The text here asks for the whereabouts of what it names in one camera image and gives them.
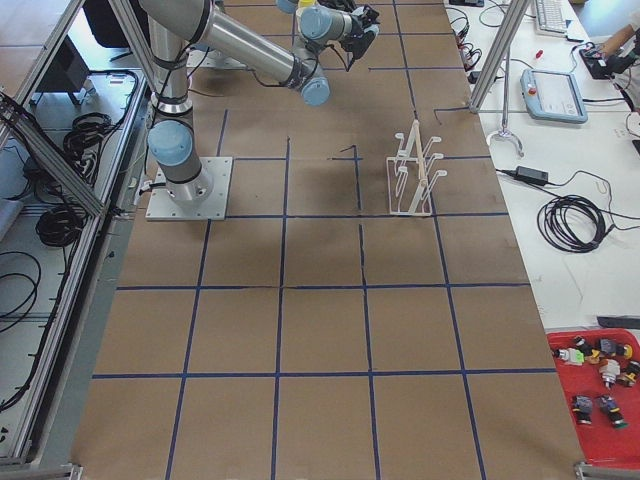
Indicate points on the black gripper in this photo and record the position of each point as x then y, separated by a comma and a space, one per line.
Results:
358, 31

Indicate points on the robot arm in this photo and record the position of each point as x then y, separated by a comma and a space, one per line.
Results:
177, 26
292, 6

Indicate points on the wooden rack dowel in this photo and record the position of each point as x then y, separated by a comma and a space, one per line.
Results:
420, 160

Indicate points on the white keyboard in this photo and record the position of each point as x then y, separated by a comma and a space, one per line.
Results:
549, 17

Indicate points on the blue teach pendant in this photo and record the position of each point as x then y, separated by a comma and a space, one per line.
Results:
553, 96

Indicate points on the black power adapter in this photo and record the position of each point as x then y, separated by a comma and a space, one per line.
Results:
531, 176

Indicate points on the red parts tray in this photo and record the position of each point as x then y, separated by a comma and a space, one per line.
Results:
599, 374

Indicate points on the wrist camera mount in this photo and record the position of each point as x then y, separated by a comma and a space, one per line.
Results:
366, 15

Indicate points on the white wire cup rack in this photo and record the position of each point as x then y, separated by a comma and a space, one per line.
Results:
404, 195

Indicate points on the aluminium frame post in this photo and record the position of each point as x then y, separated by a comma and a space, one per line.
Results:
502, 41

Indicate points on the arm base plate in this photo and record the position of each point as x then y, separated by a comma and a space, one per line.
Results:
205, 197

